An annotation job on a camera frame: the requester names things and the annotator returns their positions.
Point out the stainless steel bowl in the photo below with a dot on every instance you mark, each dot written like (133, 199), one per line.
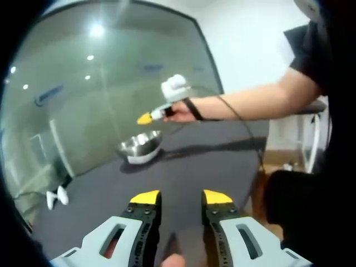
(142, 144)

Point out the person's right hand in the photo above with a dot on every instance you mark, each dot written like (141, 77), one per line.
(180, 112)

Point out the person's left hand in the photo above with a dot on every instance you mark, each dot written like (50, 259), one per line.
(173, 261)

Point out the person's dark trousers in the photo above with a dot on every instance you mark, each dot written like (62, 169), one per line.
(306, 200)

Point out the dark grey table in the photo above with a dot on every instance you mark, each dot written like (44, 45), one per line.
(194, 167)

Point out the person's black shirt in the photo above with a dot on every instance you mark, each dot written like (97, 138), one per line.
(311, 50)

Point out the black topped side table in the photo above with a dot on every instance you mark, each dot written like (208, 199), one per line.
(317, 107)

